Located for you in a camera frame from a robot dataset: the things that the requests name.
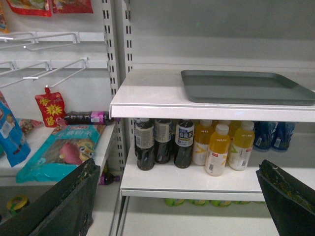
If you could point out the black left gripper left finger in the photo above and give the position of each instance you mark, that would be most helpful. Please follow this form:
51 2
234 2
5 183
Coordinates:
64 210

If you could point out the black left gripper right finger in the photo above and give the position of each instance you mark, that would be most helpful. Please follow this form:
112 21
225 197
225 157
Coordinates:
290 202

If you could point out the grey rectangular serving tray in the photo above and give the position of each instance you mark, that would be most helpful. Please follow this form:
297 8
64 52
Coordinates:
240 87

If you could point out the teal snack bag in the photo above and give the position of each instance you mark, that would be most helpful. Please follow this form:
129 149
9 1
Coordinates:
66 148

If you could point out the orange juice bottle right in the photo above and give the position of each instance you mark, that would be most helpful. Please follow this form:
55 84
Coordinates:
241 148

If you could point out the orange juice bottle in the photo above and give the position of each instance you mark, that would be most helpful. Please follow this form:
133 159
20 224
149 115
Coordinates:
241 148
218 150
203 132

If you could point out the blue drink bottle left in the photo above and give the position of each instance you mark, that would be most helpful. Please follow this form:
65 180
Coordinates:
264 133

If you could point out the blue snack bag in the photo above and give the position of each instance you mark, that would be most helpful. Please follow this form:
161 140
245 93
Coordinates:
12 138

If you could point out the orange juice bottle front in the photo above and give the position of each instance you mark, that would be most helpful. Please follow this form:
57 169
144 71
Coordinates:
218 150

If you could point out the lying dark soda bottle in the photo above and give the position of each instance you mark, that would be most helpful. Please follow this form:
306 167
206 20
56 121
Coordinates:
91 117

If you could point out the white lower shelf board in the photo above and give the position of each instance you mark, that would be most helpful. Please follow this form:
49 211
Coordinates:
169 181

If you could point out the white shelf board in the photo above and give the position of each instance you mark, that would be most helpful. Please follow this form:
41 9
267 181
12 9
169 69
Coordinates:
169 181
160 93

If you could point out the red spouted snack pouch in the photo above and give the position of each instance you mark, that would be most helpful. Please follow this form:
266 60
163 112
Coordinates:
51 105

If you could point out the dark tea bottle left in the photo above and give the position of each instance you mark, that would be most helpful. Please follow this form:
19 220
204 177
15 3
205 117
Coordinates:
145 140

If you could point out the dark tea bottle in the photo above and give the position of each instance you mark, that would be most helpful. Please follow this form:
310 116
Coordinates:
163 136
145 140
184 134

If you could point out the orange juice bottle left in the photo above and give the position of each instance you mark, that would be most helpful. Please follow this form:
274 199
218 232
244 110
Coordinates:
203 132

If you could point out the dark tea bottle middle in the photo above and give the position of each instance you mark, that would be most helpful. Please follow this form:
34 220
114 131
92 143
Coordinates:
163 136

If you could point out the dark tea bottle right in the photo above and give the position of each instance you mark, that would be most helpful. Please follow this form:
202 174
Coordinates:
184 134

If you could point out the white upper shelf board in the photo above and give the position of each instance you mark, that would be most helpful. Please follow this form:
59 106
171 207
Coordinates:
160 93

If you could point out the white slotted shelf upright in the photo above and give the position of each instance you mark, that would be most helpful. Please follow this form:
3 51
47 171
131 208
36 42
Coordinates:
114 35

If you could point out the red hanging snack packet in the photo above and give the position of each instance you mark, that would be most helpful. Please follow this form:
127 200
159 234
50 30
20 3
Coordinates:
30 7

